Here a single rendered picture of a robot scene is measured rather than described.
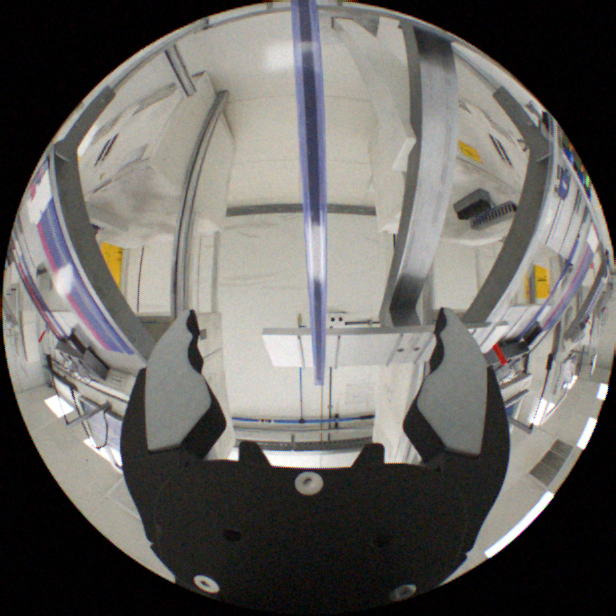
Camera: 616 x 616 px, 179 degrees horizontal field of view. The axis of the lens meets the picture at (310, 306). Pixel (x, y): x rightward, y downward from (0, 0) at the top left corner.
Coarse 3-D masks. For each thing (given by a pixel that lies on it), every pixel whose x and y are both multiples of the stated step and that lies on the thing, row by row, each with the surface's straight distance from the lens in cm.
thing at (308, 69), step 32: (320, 64) 13; (320, 96) 12; (320, 128) 12; (320, 160) 12; (320, 192) 13; (320, 224) 14; (320, 256) 15; (320, 288) 16; (320, 320) 19; (320, 352) 24; (320, 384) 31
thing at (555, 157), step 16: (560, 128) 27; (560, 144) 26; (560, 160) 26; (544, 192) 25; (544, 208) 25; (544, 224) 24; (544, 240) 26; (528, 256) 25; (528, 272) 26; (512, 288) 27; (496, 320) 29; (480, 336) 31
